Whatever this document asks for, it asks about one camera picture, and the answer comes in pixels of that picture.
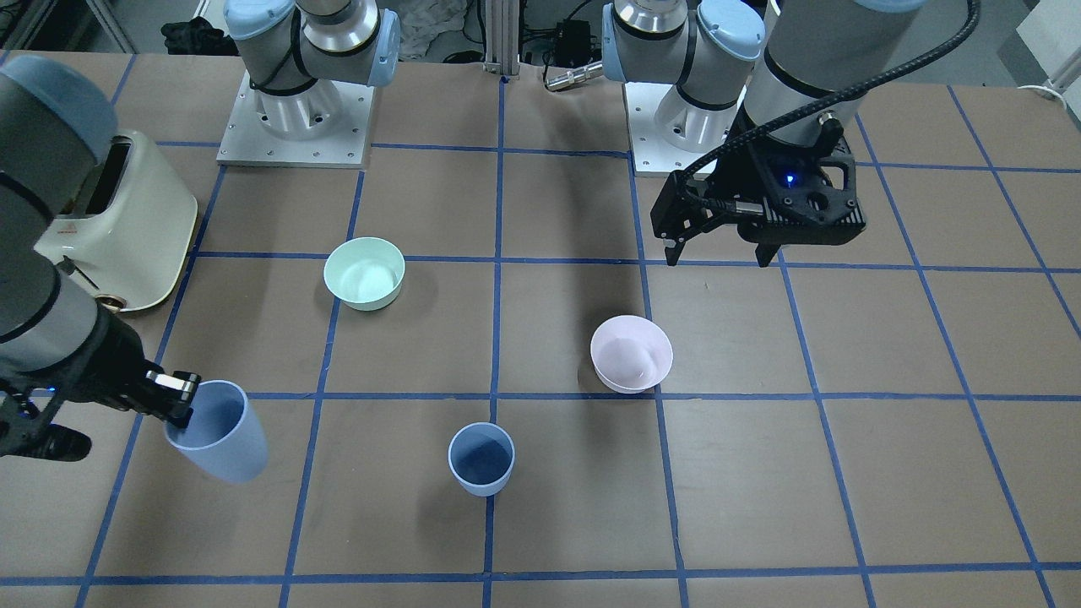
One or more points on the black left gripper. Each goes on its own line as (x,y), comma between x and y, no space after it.
(745,162)

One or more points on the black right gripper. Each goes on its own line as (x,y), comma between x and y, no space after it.
(100,361)

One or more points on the light blue plastic cup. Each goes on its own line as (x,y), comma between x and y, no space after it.
(224,436)

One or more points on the dark blue plastic cup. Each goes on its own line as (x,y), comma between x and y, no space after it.
(481,457)

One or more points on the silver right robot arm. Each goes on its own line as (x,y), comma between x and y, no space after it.
(61,345)

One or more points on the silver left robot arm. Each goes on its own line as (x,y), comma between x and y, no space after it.
(762,100)

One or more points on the pink bowl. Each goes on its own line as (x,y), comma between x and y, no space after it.
(630,354)

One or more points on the cream white toaster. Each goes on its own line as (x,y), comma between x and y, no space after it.
(124,237)

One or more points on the silver metal cylinder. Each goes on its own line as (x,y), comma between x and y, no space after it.
(574,77)

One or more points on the black power adapter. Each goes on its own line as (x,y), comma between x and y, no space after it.
(573,39)

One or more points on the mint green bowl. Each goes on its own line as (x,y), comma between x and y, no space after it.
(365,273)

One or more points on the black cloth bundle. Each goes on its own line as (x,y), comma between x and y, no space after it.
(197,38)

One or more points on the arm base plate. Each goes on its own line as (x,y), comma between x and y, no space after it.
(327,126)
(672,125)

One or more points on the aluminium frame post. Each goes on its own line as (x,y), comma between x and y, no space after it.
(502,31)

